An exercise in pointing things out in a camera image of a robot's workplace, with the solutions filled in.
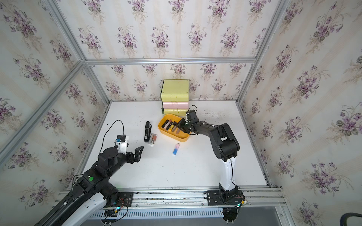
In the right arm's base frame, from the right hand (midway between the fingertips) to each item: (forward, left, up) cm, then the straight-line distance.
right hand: (177, 125), depth 99 cm
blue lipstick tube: (-17, +1, -3) cm, 18 cm away
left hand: (-24, +20, +13) cm, 34 cm away
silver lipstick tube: (-9, +18, -2) cm, 20 cm away
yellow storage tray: (-7, +7, -1) cm, 10 cm away
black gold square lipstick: (+1, +4, -2) cm, 4 cm away
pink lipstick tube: (+4, +8, -3) cm, 9 cm away
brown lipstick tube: (-1, +3, -3) cm, 4 cm away
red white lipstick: (-9, +16, -2) cm, 19 cm away
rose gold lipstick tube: (-2, 0, -4) cm, 4 cm away
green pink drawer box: (+13, +2, +17) cm, 21 cm away
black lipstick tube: (+4, +10, -3) cm, 11 cm away
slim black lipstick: (+2, +7, -2) cm, 7 cm away
